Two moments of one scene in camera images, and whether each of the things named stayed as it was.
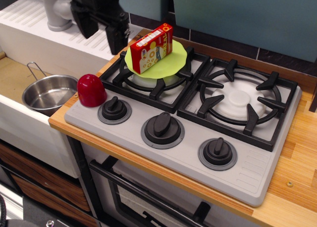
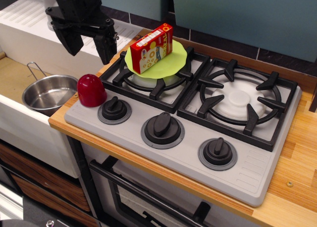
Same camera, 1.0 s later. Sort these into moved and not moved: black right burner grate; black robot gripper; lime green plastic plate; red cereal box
Moved: black robot gripper
Not moved: lime green plastic plate; black right burner grate; red cereal box
